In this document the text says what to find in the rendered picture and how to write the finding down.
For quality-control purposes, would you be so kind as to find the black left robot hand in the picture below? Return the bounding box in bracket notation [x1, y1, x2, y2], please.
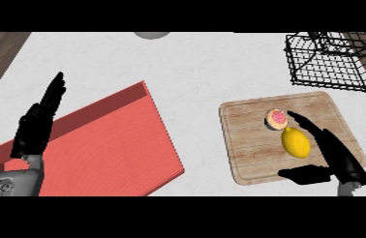
[9, 71, 68, 160]

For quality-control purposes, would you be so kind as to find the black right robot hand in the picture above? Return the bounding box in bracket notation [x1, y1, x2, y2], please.
[277, 109, 366, 187]

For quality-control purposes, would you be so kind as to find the yellow lemon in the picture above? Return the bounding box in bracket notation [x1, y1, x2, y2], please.
[279, 126, 313, 160]

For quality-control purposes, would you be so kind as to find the wooden cutting board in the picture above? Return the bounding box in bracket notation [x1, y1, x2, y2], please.
[217, 90, 366, 187]

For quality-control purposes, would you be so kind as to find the red placemat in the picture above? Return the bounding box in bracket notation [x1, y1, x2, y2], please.
[0, 80, 186, 197]

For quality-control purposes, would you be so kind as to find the can with pink end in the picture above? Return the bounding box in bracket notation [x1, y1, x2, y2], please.
[264, 107, 291, 132]

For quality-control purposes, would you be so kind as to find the brown wooden surface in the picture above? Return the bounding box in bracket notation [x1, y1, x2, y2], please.
[0, 32, 32, 79]

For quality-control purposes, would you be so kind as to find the grey round object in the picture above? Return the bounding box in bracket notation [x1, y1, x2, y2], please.
[133, 32, 171, 41]

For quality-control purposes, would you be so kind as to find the black wire tiered basket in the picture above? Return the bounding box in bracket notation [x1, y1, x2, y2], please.
[285, 32, 366, 93]

